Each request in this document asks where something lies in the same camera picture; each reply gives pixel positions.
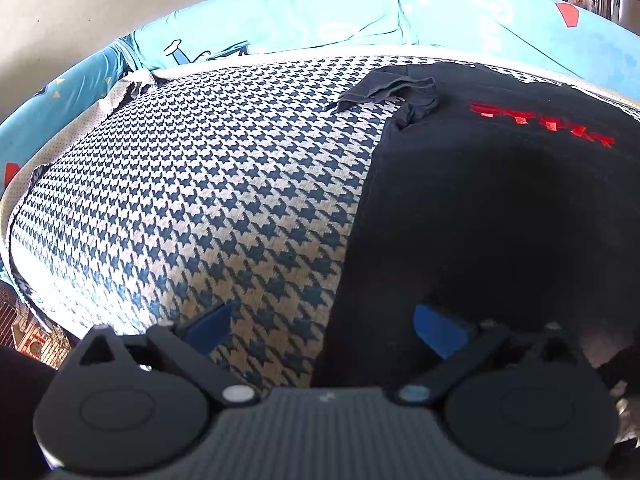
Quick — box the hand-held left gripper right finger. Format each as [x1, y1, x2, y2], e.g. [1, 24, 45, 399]
[396, 304, 587, 407]

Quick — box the houndstooth sofa mat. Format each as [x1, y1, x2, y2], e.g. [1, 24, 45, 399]
[0, 54, 640, 392]

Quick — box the black T-shirt with red print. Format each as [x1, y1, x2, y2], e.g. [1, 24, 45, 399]
[310, 59, 640, 392]

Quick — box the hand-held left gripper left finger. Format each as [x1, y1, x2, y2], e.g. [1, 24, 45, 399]
[75, 301, 259, 407]

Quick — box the blue printed blanket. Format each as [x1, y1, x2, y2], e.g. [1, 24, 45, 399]
[0, 0, 640, 286]

